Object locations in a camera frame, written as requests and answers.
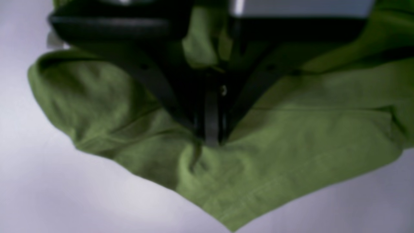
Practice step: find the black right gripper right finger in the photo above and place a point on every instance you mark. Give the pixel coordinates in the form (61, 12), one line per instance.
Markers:
(271, 38)

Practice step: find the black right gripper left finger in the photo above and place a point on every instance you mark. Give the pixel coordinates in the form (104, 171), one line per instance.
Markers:
(143, 38)

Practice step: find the green T-shirt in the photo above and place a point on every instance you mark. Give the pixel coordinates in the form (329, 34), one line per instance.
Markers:
(348, 111)

